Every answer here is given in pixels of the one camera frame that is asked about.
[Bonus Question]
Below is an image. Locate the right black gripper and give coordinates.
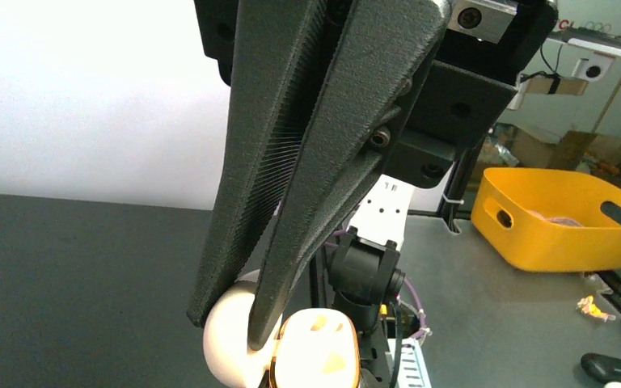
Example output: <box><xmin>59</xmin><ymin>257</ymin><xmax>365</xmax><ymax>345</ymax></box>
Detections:
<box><xmin>224</xmin><ymin>1</ymin><xmax>558</xmax><ymax>350</ymax></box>

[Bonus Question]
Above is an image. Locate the white slotted cable duct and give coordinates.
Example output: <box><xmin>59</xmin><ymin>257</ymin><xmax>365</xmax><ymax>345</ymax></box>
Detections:
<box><xmin>395</xmin><ymin>338</ymin><xmax>432</xmax><ymax>388</ymax></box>

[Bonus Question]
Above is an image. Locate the cream earbud charging case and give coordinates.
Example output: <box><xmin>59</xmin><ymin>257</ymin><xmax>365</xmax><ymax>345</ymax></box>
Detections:
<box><xmin>203</xmin><ymin>271</ymin><xmax>363</xmax><ymax>388</ymax></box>

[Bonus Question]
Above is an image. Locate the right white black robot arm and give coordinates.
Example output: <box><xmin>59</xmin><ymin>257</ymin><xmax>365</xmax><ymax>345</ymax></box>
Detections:
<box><xmin>187</xmin><ymin>1</ymin><xmax>558</xmax><ymax>387</ymax></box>

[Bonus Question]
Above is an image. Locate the black computer mouse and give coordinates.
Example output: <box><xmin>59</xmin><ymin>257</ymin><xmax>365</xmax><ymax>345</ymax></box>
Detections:
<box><xmin>580</xmin><ymin>352</ymin><xmax>621</xmax><ymax>385</ymax></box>

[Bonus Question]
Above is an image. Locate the yellow plastic bin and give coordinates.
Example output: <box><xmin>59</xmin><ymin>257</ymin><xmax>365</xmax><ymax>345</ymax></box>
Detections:
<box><xmin>471</xmin><ymin>167</ymin><xmax>621</xmax><ymax>272</ymax></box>

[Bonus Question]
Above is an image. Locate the external webcam on mount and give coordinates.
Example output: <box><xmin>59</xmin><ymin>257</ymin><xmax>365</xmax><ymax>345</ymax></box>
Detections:
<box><xmin>506</xmin><ymin>38</ymin><xmax>621</xmax><ymax>111</ymax></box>

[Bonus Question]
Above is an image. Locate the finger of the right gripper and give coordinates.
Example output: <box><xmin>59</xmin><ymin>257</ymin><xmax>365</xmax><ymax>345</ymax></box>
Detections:
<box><xmin>187</xmin><ymin>1</ymin><xmax>351</xmax><ymax>327</ymax></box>

